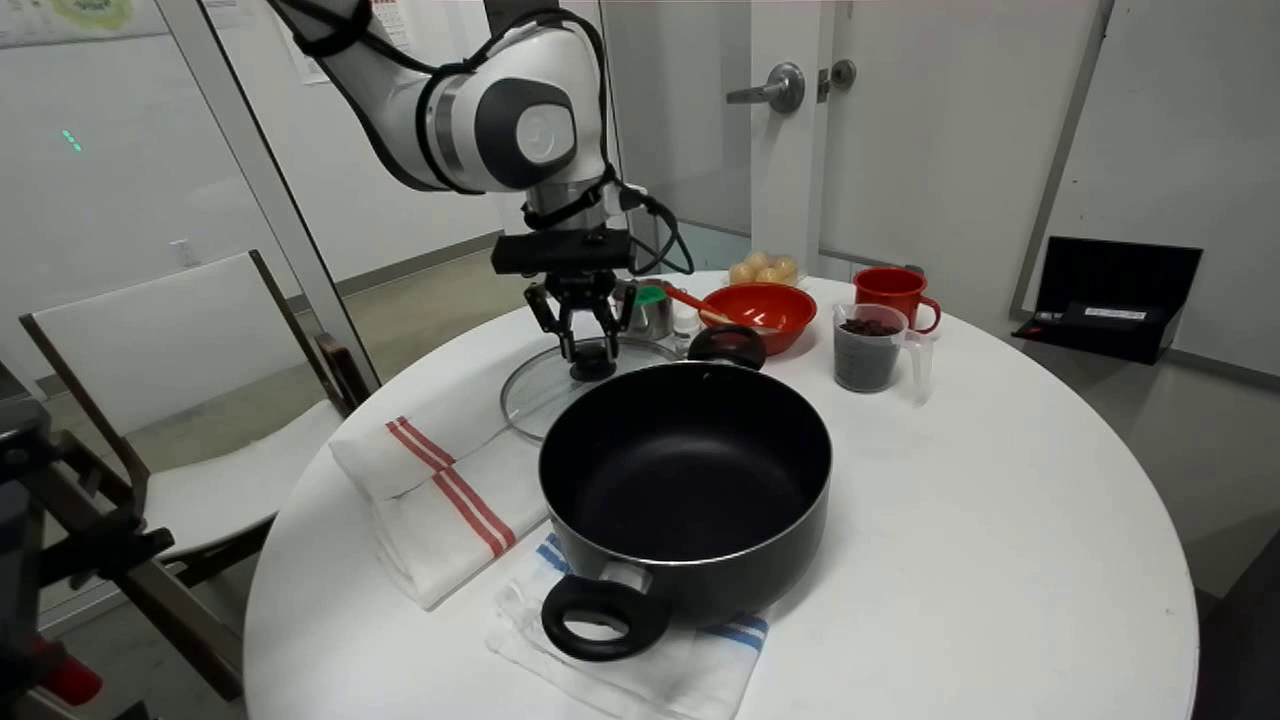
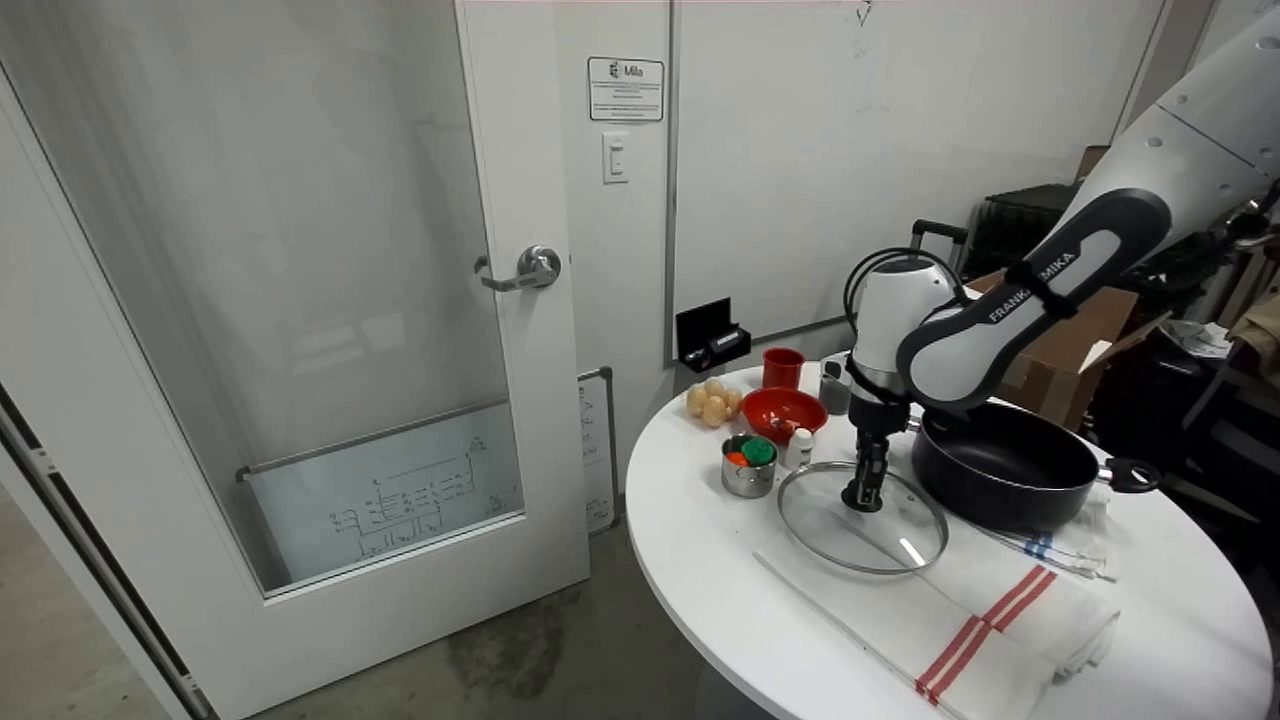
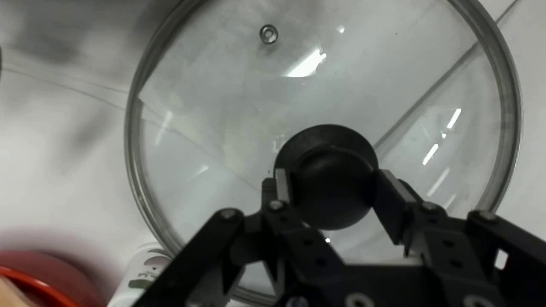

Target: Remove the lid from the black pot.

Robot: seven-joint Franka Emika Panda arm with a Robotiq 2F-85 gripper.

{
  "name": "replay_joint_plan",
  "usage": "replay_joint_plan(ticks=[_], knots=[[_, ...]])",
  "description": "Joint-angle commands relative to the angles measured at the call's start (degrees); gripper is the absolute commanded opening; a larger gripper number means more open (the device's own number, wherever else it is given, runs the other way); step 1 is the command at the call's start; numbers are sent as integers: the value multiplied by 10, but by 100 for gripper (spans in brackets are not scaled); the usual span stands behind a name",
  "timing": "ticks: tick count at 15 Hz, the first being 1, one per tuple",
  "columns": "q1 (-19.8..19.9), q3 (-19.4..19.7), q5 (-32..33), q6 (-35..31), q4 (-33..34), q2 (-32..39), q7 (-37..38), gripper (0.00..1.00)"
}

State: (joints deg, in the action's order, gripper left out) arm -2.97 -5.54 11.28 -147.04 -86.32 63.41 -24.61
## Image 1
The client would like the red bowl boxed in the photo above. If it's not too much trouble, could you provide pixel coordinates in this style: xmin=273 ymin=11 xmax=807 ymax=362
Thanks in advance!
xmin=691 ymin=280 xmax=818 ymax=359

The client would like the orange spoon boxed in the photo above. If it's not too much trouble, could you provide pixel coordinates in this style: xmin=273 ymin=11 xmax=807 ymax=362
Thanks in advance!
xmin=661 ymin=280 xmax=792 ymax=334

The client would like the yellow food item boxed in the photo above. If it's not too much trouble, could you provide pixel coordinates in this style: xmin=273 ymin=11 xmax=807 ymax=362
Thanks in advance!
xmin=729 ymin=251 xmax=802 ymax=292

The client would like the wall poster with green print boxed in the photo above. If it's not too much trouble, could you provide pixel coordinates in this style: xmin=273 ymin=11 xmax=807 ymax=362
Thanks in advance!
xmin=0 ymin=0 xmax=171 ymax=51

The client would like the black pot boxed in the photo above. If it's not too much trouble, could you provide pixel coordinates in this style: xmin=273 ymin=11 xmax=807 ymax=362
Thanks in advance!
xmin=534 ymin=321 xmax=837 ymax=662

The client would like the small red object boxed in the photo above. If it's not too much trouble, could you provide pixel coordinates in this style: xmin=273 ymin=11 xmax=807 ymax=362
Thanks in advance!
xmin=31 ymin=637 xmax=106 ymax=711

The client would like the white folding chair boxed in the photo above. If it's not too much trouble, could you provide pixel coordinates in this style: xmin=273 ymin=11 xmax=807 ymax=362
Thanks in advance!
xmin=16 ymin=247 xmax=383 ymax=704

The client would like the glass lid with black knob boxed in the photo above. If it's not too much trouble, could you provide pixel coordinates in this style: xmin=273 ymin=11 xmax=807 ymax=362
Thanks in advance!
xmin=497 ymin=334 xmax=631 ymax=444

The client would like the silver door lock knob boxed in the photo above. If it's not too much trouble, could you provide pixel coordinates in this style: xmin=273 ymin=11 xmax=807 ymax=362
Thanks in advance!
xmin=811 ymin=54 xmax=860 ymax=109

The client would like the grey glass partition post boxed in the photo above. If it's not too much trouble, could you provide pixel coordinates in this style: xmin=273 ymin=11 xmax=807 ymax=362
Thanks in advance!
xmin=153 ymin=0 xmax=383 ymax=410

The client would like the silver door lever handle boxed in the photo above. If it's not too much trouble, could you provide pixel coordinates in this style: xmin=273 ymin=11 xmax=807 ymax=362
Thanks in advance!
xmin=721 ymin=59 xmax=807 ymax=118

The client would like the black open case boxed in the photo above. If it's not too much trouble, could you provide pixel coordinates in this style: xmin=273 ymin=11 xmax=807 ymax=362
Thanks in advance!
xmin=1013 ymin=233 xmax=1208 ymax=367

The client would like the white door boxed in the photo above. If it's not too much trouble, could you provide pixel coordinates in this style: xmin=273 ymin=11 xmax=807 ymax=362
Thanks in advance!
xmin=744 ymin=0 xmax=1115 ymax=334

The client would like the black camera stand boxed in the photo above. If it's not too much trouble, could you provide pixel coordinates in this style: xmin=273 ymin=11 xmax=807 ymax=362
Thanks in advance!
xmin=0 ymin=362 xmax=175 ymax=720

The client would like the red mug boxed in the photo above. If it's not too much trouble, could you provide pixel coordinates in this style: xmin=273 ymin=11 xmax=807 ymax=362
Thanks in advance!
xmin=852 ymin=258 xmax=949 ymax=334

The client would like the clear measuring cup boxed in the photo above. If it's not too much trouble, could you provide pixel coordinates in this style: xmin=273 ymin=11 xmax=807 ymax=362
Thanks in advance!
xmin=826 ymin=295 xmax=944 ymax=403

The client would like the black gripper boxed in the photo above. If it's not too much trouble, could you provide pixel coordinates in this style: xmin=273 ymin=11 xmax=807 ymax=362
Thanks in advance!
xmin=521 ymin=268 xmax=631 ymax=367

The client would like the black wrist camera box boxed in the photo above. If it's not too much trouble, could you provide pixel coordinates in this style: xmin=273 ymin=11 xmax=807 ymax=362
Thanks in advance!
xmin=489 ymin=229 xmax=634 ymax=280

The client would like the white towel with red stripes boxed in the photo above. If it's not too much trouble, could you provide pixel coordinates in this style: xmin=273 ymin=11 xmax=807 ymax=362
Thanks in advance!
xmin=327 ymin=332 xmax=554 ymax=611

